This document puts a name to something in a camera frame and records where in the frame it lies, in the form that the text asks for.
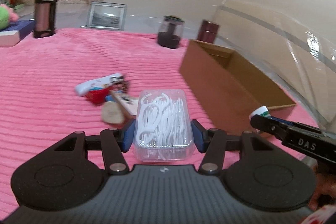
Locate beige stone-like object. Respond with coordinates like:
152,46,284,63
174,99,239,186
101,101,125,124

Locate white card booklet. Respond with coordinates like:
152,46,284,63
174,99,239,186
110,91,139,119

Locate clear box of floss picks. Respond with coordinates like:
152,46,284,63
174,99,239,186
133,89,195,162

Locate red small cup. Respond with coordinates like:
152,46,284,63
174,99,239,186
85,88,110,105

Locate dark key bunch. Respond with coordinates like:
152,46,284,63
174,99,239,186
108,76,129,94

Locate white long case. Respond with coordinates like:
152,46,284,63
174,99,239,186
75,73,123,97

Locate person's right hand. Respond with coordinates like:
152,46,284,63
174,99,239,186
308,161,335,210

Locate brown cardboard box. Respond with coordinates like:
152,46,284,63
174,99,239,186
179,40,295,135

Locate pink ribbed blanket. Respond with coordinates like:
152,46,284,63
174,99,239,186
0,27,320,221

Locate maroon cylindrical canister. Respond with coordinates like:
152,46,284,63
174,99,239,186
197,20,219,44

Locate dark glass jar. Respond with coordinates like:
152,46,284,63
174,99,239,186
157,15,185,49

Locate framed landscape picture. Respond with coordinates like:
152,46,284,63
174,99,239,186
87,2,127,31

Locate green pink plush toy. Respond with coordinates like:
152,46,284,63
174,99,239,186
0,4,19,30

